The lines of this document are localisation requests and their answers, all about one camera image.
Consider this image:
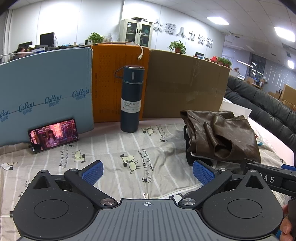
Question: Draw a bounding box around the person right hand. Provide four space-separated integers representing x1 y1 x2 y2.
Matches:
279 205 294 241

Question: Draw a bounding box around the brown leather garment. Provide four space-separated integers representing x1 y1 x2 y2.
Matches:
180 110 261 166

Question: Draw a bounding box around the smartphone playing video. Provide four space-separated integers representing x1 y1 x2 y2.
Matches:
28 118 79 154

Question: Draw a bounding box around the striped cartoon bed sheet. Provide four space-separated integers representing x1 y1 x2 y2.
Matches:
1 120 295 240

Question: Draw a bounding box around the black leather sofa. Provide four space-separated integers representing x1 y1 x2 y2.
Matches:
224 76 295 144

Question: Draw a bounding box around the orange cardboard board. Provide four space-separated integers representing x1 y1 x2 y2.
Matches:
92 43 149 123

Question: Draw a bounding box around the light blue printed board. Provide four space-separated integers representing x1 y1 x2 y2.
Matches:
1 48 94 146

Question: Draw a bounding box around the brown cardboard board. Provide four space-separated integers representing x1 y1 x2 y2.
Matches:
143 50 230 118

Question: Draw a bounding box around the dark blue vacuum bottle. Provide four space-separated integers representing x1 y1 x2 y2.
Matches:
114 65 145 133

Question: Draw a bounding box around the potted green plant right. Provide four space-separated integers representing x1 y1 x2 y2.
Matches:
217 57 232 68

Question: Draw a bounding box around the potted green plant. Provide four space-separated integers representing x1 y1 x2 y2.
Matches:
168 40 186 54
217 57 232 68
88 32 104 45

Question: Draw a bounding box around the potted green plant middle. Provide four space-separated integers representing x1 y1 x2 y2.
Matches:
168 40 186 54

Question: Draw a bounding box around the potted green plant left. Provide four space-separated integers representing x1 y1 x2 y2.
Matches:
88 32 104 45

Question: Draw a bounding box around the black computer monitor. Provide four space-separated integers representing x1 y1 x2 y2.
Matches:
40 32 55 47

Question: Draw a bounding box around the seated office person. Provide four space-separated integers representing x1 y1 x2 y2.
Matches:
10 46 30 61

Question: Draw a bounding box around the white glass door cabinet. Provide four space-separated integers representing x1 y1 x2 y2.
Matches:
119 19 152 48

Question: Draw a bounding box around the white charging cable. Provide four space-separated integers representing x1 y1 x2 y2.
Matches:
110 41 145 62

